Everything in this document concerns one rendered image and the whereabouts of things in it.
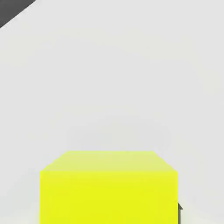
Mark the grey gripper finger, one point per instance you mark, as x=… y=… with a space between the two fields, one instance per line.
x=179 y=215

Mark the small yellow cube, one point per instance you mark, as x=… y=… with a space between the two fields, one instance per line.
x=108 y=192

